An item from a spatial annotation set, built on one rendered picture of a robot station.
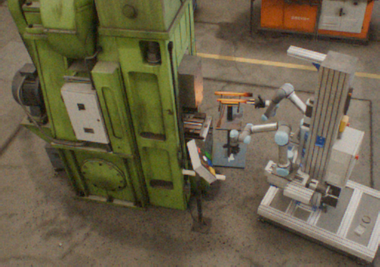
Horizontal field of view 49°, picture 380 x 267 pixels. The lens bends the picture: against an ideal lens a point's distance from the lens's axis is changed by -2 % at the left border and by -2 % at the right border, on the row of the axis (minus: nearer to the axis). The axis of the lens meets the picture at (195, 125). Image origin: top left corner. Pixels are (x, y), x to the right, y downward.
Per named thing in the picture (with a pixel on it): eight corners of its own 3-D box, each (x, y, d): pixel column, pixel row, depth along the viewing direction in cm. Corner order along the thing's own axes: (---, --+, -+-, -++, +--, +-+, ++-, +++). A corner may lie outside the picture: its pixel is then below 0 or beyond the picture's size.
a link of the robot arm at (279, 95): (280, 99, 435) (266, 124, 476) (286, 93, 441) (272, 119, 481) (272, 91, 439) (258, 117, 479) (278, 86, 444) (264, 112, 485)
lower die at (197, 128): (203, 124, 457) (203, 119, 451) (200, 137, 443) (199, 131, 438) (166, 119, 466) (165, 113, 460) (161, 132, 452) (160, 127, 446)
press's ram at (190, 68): (205, 84, 436) (202, 50, 408) (196, 108, 409) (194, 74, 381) (165, 79, 444) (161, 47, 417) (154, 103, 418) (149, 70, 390)
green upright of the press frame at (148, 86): (191, 193, 505) (173, 21, 347) (185, 211, 487) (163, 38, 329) (156, 188, 514) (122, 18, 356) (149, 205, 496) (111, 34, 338)
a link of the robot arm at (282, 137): (292, 167, 405) (291, 125, 370) (288, 179, 395) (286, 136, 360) (279, 165, 410) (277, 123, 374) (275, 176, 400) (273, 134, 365)
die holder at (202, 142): (213, 144, 497) (212, 116, 466) (206, 168, 470) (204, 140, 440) (167, 138, 509) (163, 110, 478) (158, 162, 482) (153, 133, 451)
